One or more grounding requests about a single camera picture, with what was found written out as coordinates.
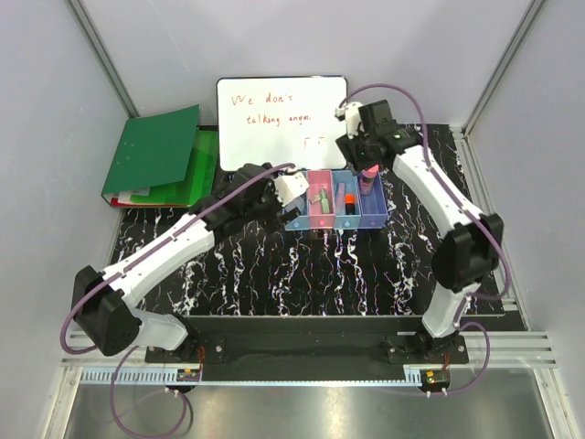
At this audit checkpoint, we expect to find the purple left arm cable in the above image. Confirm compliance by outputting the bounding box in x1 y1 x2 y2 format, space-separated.
60 162 297 435

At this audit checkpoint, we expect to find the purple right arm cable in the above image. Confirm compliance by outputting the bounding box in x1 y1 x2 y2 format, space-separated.
341 83 512 398

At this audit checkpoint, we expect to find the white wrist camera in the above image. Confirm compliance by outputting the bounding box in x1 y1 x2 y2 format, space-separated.
335 102 363 139
274 167 309 207

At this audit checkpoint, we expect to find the purple plastic bin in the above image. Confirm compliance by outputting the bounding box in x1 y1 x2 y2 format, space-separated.
357 174 388 229

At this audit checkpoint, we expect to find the green ring binder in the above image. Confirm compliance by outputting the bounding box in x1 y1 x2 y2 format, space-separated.
101 104 200 206

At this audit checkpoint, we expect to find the green highlighter pen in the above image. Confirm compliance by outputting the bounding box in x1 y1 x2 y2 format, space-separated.
319 188 332 215

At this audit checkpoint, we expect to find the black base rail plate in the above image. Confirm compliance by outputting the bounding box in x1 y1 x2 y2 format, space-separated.
145 316 469 384

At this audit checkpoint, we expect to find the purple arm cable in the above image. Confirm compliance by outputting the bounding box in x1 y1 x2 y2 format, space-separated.
60 162 297 435
341 83 512 398

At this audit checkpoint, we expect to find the pink eraser stick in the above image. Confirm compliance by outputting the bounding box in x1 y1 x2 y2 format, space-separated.
335 182 346 215

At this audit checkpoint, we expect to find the pink plastic bin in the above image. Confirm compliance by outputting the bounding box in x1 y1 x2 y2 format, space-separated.
307 170 335 229

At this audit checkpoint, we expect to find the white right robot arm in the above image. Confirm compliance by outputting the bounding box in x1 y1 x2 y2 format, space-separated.
335 100 504 363

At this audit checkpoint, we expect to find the light blue bin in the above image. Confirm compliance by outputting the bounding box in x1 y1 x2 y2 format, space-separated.
284 194 310 231
332 170 361 230

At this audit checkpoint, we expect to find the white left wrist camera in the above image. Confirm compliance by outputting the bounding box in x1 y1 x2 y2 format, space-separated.
274 167 309 207

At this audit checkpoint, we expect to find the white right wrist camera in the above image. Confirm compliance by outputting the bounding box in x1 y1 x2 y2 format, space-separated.
335 102 363 139

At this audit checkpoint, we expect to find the aluminium frame rail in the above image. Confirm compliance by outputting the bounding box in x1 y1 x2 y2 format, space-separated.
61 329 557 387

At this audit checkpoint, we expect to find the white dry-erase board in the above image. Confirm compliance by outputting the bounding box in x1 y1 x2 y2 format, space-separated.
217 76 347 171

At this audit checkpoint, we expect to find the black marble pattern mat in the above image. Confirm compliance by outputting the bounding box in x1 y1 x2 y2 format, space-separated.
89 122 527 333

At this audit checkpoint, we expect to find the green translucent file folder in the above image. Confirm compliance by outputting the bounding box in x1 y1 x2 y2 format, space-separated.
129 130 218 207

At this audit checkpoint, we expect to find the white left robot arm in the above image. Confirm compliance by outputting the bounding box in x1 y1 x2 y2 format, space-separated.
59 163 309 362

